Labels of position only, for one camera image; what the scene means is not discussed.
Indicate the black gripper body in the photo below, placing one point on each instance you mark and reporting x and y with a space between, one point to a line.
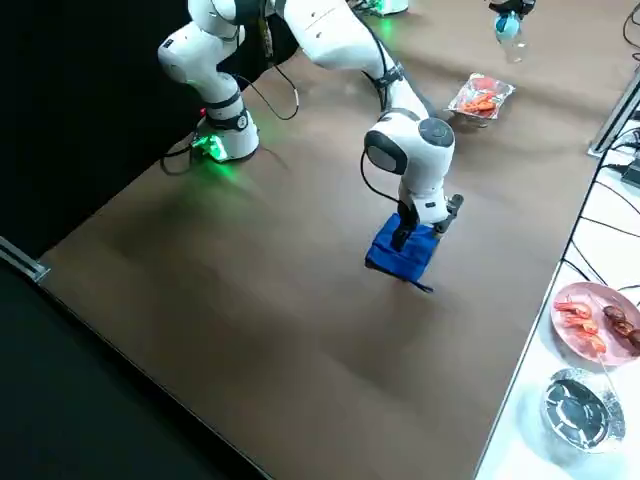
406 207

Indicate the blue dishcloth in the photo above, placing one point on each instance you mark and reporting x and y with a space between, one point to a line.
390 260

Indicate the clear bottle with blue cap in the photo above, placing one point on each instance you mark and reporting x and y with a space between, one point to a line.
512 37

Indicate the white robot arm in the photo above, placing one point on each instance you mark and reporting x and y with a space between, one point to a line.
340 40
395 5

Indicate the round silver foil dish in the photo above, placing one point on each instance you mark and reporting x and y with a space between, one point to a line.
580 410

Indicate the orange food skewer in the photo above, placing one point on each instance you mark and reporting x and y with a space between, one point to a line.
480 104

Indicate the orange shrimp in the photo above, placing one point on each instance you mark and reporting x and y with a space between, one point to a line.
597 344
585 326
572 309

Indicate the black power supply unit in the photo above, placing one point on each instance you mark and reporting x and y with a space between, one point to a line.
632 175

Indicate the dark meat skewer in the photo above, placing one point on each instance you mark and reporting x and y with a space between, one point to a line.
622 325

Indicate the aluminium frame post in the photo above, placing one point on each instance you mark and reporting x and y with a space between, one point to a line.
615 115

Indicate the aluminium frame rail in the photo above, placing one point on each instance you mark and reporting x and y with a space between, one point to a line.
20 260

